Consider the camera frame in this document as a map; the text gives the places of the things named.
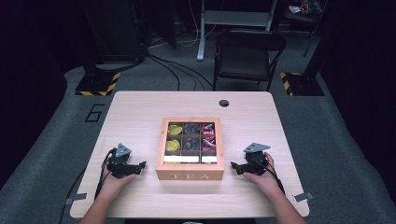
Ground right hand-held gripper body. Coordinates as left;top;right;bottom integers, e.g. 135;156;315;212
243;142;271;176

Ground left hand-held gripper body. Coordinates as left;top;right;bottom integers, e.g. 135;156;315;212
106;143;139;179

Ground pile of red packets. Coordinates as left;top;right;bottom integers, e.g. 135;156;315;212
200;123;218;150

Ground wooden box with glass lid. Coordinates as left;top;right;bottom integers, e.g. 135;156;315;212
155;116;225;181

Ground person's left hand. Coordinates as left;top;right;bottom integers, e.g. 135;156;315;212
100;157;137;200

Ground person's right hand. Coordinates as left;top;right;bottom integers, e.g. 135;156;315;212
243;152;285;196

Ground pile of yellow capsules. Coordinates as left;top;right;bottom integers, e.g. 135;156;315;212
166;123;183;153

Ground pile of dark packets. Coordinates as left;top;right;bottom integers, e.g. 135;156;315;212
181;122;202;152

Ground grey tape strip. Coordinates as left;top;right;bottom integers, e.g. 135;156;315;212
292;191;315;203
64;192;88;206

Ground black folding chair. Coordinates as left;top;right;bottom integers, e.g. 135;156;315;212
213;28;288;91

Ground dark cabinet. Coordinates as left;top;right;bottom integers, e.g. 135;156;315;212
78;0;149;74

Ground dark side table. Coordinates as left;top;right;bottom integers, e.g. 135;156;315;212
279;0;328;58

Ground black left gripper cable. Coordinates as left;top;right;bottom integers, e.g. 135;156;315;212
93;148;116;200

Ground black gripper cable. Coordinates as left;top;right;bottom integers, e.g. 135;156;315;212
260;158;286;194
93;148;116;200

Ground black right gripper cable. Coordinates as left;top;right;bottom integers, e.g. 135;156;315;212
260;158;286;194

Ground black yellow striped base plate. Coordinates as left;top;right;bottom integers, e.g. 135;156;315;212
75;71;121;97
279;72;325;97

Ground black floor cables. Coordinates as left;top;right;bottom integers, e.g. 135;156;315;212
146;52;216;91

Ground white desk frame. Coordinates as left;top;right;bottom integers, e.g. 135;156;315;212
196;0;278;62

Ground white cable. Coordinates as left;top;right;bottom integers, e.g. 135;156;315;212
177;0;219;49

